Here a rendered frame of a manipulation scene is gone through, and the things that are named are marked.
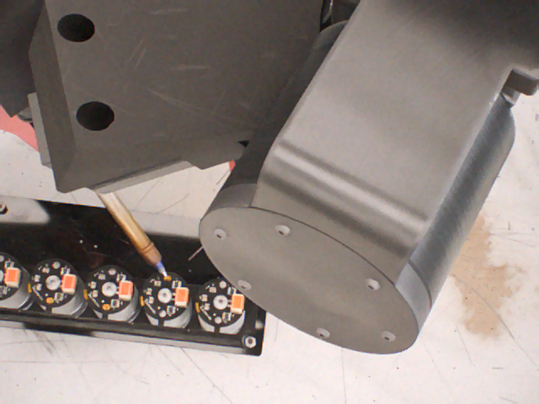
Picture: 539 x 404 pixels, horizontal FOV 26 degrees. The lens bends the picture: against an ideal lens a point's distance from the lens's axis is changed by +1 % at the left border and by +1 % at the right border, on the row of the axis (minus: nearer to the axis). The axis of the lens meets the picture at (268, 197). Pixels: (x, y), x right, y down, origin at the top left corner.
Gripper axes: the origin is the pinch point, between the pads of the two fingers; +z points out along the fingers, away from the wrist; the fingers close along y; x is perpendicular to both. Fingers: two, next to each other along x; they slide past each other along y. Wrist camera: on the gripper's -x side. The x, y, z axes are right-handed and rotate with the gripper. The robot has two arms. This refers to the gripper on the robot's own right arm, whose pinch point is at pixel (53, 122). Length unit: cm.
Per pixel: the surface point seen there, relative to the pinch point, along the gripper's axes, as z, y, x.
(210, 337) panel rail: 9.3, -0.1, -9.2
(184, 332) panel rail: 8.8, -1.0, -8.4
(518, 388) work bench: 20.2, 11.9, -16.6
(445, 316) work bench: 17.7, 11.3, -11.8
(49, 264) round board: 5.6, -4.2, -2.2
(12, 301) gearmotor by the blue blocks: 6.7, -6.8, -1.7
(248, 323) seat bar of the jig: 13.0, 2.2, -7.4
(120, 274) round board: 6.8, -1.7, -4.6
